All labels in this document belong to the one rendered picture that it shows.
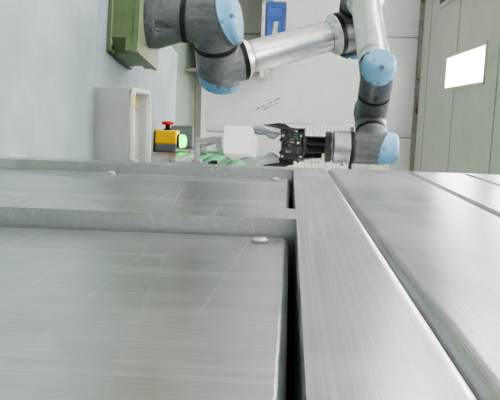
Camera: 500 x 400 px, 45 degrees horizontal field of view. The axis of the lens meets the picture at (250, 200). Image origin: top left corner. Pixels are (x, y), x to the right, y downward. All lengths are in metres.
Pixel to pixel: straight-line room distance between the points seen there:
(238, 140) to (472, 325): 1.16
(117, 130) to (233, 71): 0.39
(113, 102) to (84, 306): 1.21
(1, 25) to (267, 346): 0.89
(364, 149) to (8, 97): 0.77
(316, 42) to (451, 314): 1.54
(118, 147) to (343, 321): 1.25
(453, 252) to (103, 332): 0.16
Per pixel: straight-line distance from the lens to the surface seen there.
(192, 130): 2.26
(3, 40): 1.03
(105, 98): 1.42
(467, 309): 0.21
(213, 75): 1.62
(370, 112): 1.45
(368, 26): 1.53
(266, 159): 1.40
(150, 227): 0.36
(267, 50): 1.67
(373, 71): 1.38
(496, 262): 0.28
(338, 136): 1.40
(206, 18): 1.54
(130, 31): 1.52
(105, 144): 1.43
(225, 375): 0.17
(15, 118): 1.06
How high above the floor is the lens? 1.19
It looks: 4 degrees down
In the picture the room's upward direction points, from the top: 92 degrees clockwise
